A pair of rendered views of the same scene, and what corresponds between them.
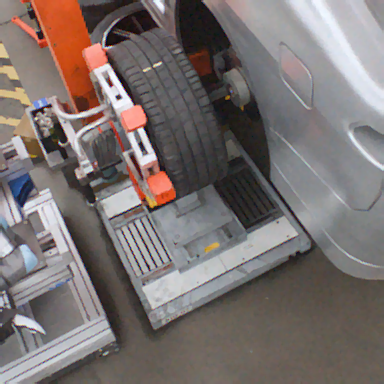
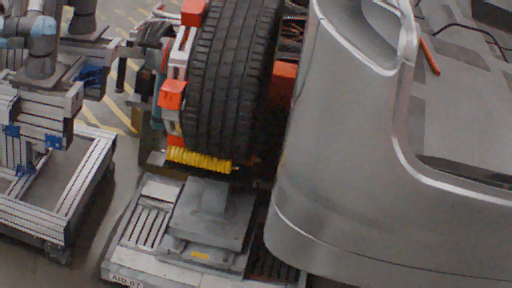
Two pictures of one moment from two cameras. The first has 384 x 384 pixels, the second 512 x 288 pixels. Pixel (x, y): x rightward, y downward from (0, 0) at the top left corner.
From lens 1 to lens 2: 134 cm
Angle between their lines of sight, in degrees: 27
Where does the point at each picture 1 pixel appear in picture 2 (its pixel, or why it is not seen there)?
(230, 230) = (230, 258)
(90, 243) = (113, 203)
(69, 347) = (30, 214)
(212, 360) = not seen: outside the picture
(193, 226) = (198, 228)
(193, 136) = (231, 55)
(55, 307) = (46, 192)
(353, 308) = not seen: outside the picture
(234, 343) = not seen: outside the picture
